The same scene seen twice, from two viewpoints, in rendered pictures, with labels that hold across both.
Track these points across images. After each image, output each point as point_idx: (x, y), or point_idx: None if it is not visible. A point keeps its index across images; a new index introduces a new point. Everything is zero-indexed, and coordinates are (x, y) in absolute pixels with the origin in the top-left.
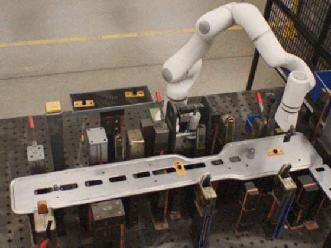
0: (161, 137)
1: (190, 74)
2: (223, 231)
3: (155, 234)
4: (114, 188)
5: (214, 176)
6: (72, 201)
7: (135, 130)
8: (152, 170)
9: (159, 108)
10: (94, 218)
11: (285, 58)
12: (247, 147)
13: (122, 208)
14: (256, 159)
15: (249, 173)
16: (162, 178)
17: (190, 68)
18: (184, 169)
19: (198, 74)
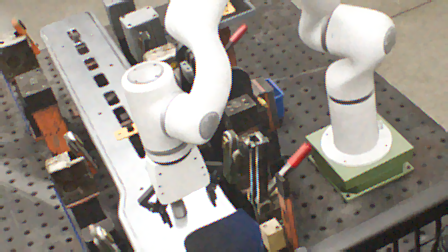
0: (177, 83)
1: (335, 49)
2: None
3: (111, 204)
4: (82, 82)
5: (117, 173)
6: (57, 58)
7: (173, 49)
8: (122, 105)
9: (378, 117)
10: (17, 76)
11: (175, 27)
12: (207, 205)
13: (33, 92)
14: (174, 222)
15: (130, 218)
16: (106, 118)
17: (305, 23)
18: (126, 135)
19: (363, 67)
